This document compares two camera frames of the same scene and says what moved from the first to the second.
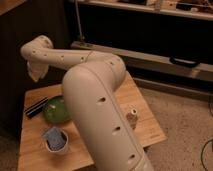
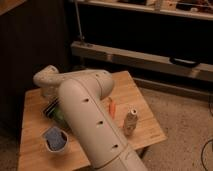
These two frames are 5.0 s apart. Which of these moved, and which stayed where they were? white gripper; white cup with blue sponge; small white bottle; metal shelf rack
Moved: white gripper
Stayed: white cup with blue sponge; small white bottle; metal shelf rack
